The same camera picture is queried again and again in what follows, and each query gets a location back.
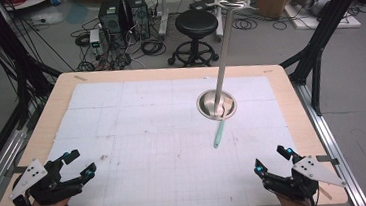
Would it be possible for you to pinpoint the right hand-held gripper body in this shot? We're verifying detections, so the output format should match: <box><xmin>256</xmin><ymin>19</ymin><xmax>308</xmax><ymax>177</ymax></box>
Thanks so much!
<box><xmin>260</xmin><ymin>151</ymin><xmax>348</xmax><ymax>206</ymax></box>

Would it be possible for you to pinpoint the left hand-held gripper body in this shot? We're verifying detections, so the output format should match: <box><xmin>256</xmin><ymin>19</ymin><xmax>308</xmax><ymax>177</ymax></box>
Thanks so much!
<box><xmin>5</xmin><ymin>154</ymin><xmax>88</xmax><ymax>206</ymax></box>

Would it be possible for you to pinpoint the mint green handled spatula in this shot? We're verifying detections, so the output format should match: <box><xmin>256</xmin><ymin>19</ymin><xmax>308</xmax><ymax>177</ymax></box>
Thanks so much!
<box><xmin>209</xmin><ymin>100</ymin><xmax>239</xmax><ymax>149</ymax></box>

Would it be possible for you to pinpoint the metal utensil stand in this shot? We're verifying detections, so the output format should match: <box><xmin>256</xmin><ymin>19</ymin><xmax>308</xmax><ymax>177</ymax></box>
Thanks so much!
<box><xmin>187</xmin><ymin>0</ymin><xmax>270</xmax><ymax>123</ymax></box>

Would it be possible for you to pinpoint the white grid mat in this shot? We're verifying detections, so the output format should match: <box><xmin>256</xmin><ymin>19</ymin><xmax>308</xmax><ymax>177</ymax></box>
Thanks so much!
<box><xmin>40</xmin><ymin>65</ymin><xmax>302</xmax><ymax>206</ymax></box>

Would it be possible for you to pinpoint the strip of tape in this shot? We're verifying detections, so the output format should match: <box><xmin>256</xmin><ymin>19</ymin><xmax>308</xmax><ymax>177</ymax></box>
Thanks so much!
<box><xmin>73</xmin><ymin>73</ymin><xmax>89</xmax><ymax>83</ymax></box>

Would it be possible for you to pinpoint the small white power supply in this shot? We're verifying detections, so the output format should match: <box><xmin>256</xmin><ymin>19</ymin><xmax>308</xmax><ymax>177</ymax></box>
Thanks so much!
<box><xmin>87</xmin><ymin>28</ymin><xmax>104</xmax><ymax>58</ymax></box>

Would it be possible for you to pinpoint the black computer tower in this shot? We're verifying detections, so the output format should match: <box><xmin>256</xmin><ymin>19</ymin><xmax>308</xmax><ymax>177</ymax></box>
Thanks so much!
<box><xmin>124</xmin><ymin>0</ymin><xmax>151</xmax><ymax>43</ymax></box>
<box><xmin>97</xmin><ymin>0</ymin><xmax>131</xmax><ymax>47</ymax></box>

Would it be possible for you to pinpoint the white flat board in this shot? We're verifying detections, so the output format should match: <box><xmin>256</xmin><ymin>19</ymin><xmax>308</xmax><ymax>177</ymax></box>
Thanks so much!
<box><xmin>283</xmin><ymin>0</ymin><xmax>363</xmax><ymax>35</ymax></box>

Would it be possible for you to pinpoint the white metal stand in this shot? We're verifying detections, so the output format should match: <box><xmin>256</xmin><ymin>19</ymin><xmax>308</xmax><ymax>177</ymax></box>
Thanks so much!
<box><xmin>212</xmin><ymin>0</ymin><xmax>234</xmax><ymax>42</ymax></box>
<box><xmin>154</xmin><ymin>0</ymin><xmax>172</xmax><ymax>38</ymax></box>

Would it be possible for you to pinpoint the black round stool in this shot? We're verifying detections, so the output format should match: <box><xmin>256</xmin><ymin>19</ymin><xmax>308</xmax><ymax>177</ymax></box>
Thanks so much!
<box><xmin>163</xmin><ymin>7</ymin><xmax>223</xmax><ymax>70</ymax></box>

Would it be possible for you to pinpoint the white round table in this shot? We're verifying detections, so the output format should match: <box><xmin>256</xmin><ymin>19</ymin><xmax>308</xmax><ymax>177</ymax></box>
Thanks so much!
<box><xmin>3</xmin><ymin>0</ymin><xmax>57</xmax><ymax>13</ymax></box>

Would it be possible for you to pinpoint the black flat device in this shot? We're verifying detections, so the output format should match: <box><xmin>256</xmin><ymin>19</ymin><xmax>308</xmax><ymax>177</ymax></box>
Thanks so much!
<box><xmin>189</xmin><ymin>0</ymin><xmax>218</xmax><ymax>12</ymax></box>

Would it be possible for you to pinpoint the grey metal bracket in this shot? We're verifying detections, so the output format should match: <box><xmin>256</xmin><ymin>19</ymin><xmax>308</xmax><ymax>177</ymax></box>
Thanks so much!
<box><xmin>315</xmin><ymin>153</ymin><xmax>340</xmax><ymax>168</ymax></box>

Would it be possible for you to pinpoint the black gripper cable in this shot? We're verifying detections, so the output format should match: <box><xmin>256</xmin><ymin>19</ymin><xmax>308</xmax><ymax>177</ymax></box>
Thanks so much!
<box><xmin>306</xmin><ymin>184</ymin><xmax>322</xmax><ymax>206</ymax></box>

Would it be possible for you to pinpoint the black frame strut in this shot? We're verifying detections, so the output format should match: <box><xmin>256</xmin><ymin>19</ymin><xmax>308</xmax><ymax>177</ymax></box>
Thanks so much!
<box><xmin>0</xmin><ymin>0</ymin><xmax>72</xmax><ymax>187</ymax></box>
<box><xmin>273</xmin><ymin>0</ymin><xmax>366</xmax><ymax>119</ymax></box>

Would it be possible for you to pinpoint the coiled black cable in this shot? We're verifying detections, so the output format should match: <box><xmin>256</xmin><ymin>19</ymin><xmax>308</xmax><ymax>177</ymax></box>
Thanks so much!
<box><xmin>74</xmin><ymin>32</ymin><xmax>93</xmax><ymax>49</ymax></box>
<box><xmin>231</xmin><ymin>15</ymin><xmax>259</xmax><ymax>32</ymax></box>
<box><xmin>139</xmin><ymin>38</ymin><xmax>168</xmax><ymax>58</ymax></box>

